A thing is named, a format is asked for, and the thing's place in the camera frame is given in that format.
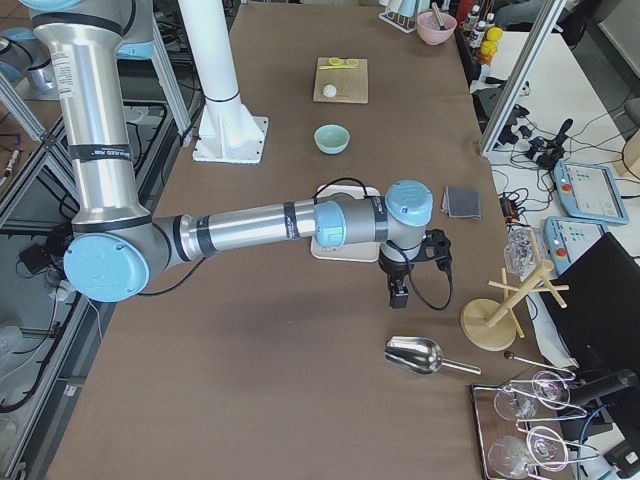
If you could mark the teach pendant far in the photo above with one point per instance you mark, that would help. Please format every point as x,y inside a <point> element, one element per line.
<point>589,192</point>

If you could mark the wine glass rack tray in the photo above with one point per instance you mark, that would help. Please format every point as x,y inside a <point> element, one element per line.
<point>490,427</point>

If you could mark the aluminium frame post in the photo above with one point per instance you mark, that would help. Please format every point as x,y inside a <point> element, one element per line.
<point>542,27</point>

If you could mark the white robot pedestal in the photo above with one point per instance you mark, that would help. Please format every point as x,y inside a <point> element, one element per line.
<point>228,132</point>

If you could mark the wooden mug tree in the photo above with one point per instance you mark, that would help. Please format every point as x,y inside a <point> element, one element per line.
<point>493,326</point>

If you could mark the teach pendant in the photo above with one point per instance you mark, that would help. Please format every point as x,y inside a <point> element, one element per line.
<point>589,192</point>
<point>569,238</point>

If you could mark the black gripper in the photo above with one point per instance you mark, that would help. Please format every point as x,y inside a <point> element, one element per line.
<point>394,270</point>

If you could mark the metal scoop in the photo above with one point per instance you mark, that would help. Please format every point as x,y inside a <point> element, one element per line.
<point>422,356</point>

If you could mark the wine glass upper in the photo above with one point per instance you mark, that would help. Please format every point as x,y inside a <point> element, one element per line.
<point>519,400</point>

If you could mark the teach pendant near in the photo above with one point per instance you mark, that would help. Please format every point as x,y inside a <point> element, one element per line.
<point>569,238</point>

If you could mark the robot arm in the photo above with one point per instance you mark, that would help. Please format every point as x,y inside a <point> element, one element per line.
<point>119,247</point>

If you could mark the black laptop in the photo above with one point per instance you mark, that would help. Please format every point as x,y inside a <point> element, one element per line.
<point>600,325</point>

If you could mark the yellow plastic knife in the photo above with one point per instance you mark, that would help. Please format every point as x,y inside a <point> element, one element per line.
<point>335,67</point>

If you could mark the white wire cup rack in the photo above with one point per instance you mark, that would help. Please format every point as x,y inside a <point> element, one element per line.
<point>400,13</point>

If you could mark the mint green bowl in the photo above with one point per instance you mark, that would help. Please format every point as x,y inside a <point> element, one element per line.
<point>331,139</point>

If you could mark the cream rabbit tray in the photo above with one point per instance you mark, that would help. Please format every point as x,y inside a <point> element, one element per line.
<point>361,252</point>

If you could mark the wine glass lower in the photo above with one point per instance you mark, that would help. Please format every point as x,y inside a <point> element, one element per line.
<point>542,449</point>

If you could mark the grey folded cloth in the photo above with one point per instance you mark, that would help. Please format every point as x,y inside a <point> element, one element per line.
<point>461,203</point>

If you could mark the pink bowl of ice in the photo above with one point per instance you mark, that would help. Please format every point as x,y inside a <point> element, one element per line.
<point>429,30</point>

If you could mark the bamboo cutting board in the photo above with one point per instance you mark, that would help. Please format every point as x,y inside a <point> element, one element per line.
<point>352,84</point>

